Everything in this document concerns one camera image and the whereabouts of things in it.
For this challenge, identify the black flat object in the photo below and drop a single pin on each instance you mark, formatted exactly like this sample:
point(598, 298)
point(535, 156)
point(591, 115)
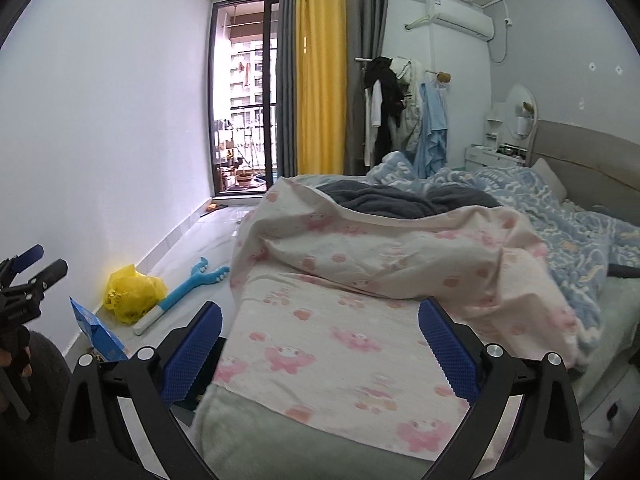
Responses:
point(625, 271)

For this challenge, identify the dark grey blanket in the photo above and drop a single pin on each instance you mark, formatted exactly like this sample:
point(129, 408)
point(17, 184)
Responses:
point(380, 200)

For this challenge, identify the blue patterned blanket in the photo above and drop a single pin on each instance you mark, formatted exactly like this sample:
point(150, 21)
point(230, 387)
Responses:
point(575, 240)

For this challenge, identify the white shirt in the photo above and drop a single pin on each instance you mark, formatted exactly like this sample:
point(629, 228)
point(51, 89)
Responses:
point(372, 110)

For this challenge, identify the grey pillow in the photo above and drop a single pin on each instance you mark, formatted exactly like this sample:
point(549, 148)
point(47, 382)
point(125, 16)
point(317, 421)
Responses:
point(547, 177)

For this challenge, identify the yellow plastic bag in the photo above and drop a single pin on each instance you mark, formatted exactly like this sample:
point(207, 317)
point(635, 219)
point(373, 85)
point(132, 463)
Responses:
point(132, 292)

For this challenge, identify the black jacket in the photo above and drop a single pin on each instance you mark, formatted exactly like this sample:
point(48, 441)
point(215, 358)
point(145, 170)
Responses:
point(385, 85)

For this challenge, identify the white clothes rack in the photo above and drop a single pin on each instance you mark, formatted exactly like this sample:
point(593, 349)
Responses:
point(442, 77)

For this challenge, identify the grey curtain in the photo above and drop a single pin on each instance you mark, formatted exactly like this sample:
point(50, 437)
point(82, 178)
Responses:
point(287, 60)
point(362, 20)

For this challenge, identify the blue paper packet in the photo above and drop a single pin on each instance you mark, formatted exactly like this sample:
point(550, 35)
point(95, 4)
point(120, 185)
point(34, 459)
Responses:
point(95, 330)

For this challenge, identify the white air conditioner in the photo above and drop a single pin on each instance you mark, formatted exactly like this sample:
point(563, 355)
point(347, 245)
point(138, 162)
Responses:
point(462, 20)

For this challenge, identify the person's left hand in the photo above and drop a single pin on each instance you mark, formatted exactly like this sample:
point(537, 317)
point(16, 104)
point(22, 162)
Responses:
point(26, 370)

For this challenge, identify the blue toy stick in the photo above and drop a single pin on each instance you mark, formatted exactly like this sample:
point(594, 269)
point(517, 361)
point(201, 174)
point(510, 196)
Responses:
point(180, 292)

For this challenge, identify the pink printed blanket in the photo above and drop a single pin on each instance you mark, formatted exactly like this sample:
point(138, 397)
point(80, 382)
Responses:
point(350, 280)

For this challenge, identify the yellow curtain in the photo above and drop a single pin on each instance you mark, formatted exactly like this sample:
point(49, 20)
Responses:
point(320, 60)

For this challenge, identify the light blue garment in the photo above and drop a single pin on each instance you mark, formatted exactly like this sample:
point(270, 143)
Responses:
point(432, 130)

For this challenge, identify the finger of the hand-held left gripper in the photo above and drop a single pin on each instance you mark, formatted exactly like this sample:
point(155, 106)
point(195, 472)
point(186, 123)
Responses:
point(52, 271)
point(27, 256)

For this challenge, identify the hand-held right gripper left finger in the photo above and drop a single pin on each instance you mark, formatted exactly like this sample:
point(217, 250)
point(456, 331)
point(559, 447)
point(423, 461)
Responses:
point(192, 355)

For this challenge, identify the small orange object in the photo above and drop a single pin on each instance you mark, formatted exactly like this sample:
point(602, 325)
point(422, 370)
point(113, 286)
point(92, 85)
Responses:
point(214, 206)

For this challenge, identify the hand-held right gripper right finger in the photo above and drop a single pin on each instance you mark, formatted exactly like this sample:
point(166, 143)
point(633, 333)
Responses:
point(445, 350)

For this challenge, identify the white dresser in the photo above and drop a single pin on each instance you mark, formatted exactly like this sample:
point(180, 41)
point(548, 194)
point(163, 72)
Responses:
point(480, 155)

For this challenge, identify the black balcony glass door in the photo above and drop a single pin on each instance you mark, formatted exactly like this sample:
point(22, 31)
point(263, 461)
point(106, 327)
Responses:
point(216, 110)

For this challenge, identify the grey bed headboard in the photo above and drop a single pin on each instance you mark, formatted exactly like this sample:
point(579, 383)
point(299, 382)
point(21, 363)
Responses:
point(590, 160)

